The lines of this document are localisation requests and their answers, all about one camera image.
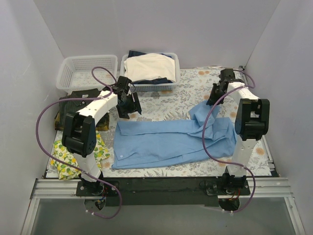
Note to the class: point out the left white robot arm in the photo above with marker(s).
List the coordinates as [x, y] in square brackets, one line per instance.
[79, 134]

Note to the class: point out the cream folded garment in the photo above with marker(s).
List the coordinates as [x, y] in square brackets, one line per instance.
[149, 67]

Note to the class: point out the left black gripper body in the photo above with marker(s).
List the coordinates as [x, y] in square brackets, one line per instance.
[132, 105]

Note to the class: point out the light blue long sleeve shirt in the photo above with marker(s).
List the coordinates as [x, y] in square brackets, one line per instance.
[151, 144]

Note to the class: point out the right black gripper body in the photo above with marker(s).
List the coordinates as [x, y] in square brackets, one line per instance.
[215, 92]

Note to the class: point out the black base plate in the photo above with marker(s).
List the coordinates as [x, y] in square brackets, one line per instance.
[163, 190]

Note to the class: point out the navy folded garment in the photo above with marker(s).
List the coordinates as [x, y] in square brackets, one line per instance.
[151, 80]

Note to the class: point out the floral table mat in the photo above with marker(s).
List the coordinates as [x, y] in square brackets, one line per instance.
[194, 87]

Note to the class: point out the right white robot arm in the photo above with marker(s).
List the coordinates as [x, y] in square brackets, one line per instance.
[251, 123]

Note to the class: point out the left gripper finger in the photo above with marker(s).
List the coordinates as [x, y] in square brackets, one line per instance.
[137, 105]
[123, 111]

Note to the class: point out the left white plastic basket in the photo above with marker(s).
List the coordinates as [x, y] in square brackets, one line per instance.
[86, 72]

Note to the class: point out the dark striped folded shirt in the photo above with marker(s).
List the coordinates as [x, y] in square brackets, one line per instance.
[76, 105]

